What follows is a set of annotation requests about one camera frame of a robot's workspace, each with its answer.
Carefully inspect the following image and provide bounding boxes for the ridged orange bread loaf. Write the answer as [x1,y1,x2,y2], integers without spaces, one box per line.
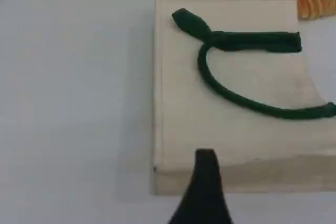
[296,0,336,20]

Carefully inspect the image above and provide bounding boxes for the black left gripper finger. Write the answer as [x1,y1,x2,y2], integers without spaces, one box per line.
[167,148,234,224]

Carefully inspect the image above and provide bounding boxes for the white canvas bag green handles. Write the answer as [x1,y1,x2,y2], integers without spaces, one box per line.
[150,0,336,196]

